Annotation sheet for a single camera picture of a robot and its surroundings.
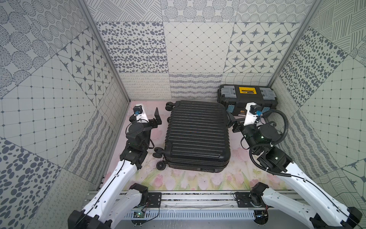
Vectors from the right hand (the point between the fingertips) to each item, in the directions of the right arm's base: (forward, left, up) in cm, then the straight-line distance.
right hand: (235, 111), depth 65 cm
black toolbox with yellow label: (+30, -10, -19) cm, 37 cm away
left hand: (+3, +41, -2) cm, 41 cm away
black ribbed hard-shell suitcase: (-4, +18, -18) cm, 25 cm away
